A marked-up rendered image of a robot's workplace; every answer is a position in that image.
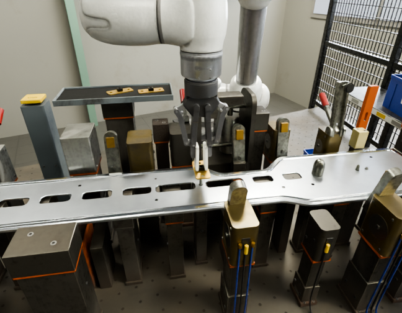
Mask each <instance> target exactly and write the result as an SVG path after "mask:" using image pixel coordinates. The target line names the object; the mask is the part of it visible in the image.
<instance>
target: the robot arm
mask: <svg viewBox="0 0 402 313"><path fill-rule="evenodd" d="M238 2H239V3H240V13H239V33H238V53H237V64H236V75H234V76H233V77H232V79H231V82H230V84H225V83H222V82H221V79H220V78H219V77H220V76H221V64H222V56H223V42H224V39H225V36H226V30H227V23H228V3H227V0H80V1H79V17H80V21H81V24H82V26H83V28H84V30H85V31H86V32H87V33H88V34H89V35H90V36H91V37H92V38H94V39H96V40H98V41H100V42H104V43H107V44H111V45H123V46H149V45H156V44H168V45H175V46H180V58H181V75H182V76H183V77H185V79H184V94H185V96H184V99H183V101H182V104H180V105H178V106H174V107H173V109H174V113H175V115H176V116H177V118H178V119H179V125H180V128H181V133H182V138H183V141H184V145H185V146H190V155H191V157H192V158H194V166H195V170H196V171H199V145H198V143H197V127H198V122H199V118H200V117H201V118H202V135H204V134H205V139H206V142H203V165H204V167H205V171H207V170H208V157H210V156H211V155H212V147H213V144H215V143H219V141H220V136H221V131H222V128H223V123H224V119H225V115H226V113H227V112H228V110H229V107H228V105H227V104H226V103H222V102H220V100H219V98H218V92H226V91H240V92H241V90H242V88H247V87H249V88H250V89H251V90H252V91H253V92H254V93H255V94H256V97H257V105H258V106H264V108H266V107H267V106H268V104H269V98H270V93H269V90H268V88H267V86H266V85H264V84H262V81H261V79H260V77H258V75H257V72H258V67H259V59H260V54H261V45H262V38H263V33H264V25H265V20H266V12H267V6H268V5H269V4H270V2H271V0H238ZM217 107H218V114H217V120H216V124H215V129H214V133H213V137H212V132H213V123H214V119H211V115H212V113H213V112H214V110H215V109H216V108H217ZM184 108H186V109H187V111H188V112H189V113H190V115H191V118H192V120H191V119H189V124H190V128H191V131H190V139H188V138H187V132H186V129H185V123H184V118H183V113H184Z"/></svg>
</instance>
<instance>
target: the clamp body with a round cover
mask: <svg viewBox="0 0 402 313"><path fill-rule="evenodd" d="M152 135H153V134H152V131H151V130H150V129H146V130H131V131H128V133H127V142H126V147H127V152H128V159H129V164H130V171H144V170H155V162H154V161H155V158H154V149H153V138H152ZM135 192H136V194H148V193H150V192H151V188H137V189H135ZM138 223H139V228H140V240H144V239H149V238H160V237H161V218H160V217H159V216H155V217H144V218H138Z"/></svg>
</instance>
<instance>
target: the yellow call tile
mask: <svg viewBox="0 0 402 313"><path fill-rule="evenodd" d="M45 98H46V94H27V95H26V96H25V97H23V98H22V99H21V100H20V103H21V104H38V103H41V102H42V101H43V100H44V99H45Z"/></svg>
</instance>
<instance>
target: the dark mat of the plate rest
mask: <svg viewBox="0 0 402 313"><path fill-rule="evenodd" d="M148 87H154V88H163V89H164V91H163V92H157V93H146V94H139V92H138V90H139V89H148ZM117 88H132V89H133V91H131V92H127V93H121V94H114V95H108V94H107V93H106V92H107V91H113V90H116V89H117ZM169 94H172V93H171V88H170V85H169V84H166V85H152V86H126V87H111V88H85V89H65V90H64V91H63V92H62V93H61V94H60V96H59V97H58V98H57V100H56V101H59V100H72V99H96V98H120V97H133V96H157V95H169Z"/></svg>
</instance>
